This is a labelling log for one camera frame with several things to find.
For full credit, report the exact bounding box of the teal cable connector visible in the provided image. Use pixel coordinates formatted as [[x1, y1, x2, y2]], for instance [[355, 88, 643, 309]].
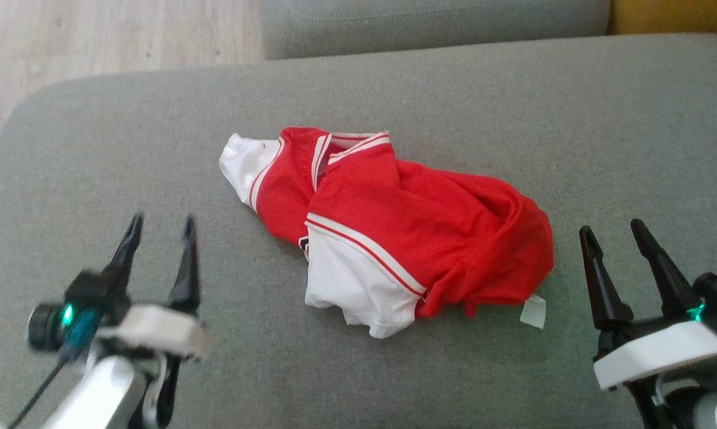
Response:
[[66, 310, 101, 359]]

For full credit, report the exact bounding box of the thin black cable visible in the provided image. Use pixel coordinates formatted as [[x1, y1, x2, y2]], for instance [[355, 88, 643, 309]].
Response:
[[6, 352, 73, 429]]

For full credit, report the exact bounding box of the red and white basketball jersey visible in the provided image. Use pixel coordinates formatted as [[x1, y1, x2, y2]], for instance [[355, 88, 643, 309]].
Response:
[[219, 126, 554, 339]]

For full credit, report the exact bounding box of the grey sofa backrest cushion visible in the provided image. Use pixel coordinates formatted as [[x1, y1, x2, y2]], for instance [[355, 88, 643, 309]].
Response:
[[260, 0, 611, 60]]

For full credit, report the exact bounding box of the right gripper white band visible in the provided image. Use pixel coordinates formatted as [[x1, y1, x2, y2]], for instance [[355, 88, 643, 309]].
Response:
[[578, 219, 717, 392]]

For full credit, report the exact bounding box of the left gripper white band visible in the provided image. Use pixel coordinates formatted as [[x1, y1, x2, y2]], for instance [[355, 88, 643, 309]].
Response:
[[98, 213, 214, 362]]

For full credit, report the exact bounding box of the yellow cushion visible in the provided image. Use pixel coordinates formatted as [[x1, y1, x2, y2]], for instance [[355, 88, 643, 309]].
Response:
[[609, 0, 717, 36]]

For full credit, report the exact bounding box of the grey fabric sofa seat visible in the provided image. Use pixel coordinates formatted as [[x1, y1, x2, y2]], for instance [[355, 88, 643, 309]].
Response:
[[0, 33, 717, 429]]

